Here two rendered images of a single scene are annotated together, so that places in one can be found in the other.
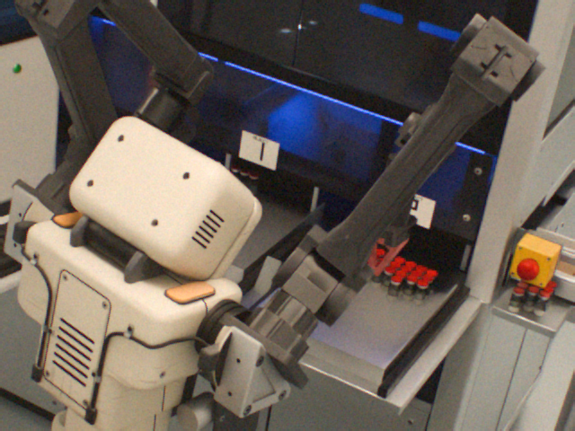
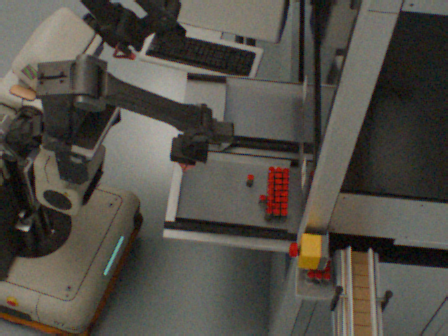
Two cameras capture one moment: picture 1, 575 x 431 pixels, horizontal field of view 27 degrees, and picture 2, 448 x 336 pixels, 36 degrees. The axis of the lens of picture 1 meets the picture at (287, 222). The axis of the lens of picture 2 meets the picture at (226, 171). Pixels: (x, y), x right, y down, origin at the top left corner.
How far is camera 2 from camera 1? 1.90 m
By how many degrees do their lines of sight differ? 53
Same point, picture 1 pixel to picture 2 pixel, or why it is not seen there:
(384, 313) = (243, 206)
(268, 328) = (15, 126)
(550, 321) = (304, 290)
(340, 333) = (207, 192)
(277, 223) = (294, 134)
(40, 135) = (268, 15)
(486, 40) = (60, 66)
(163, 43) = not seen: outside the picture
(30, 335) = not seen: hidden behind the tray
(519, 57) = (65, 86)
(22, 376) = not seen: hidden behind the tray
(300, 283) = (37, 121)
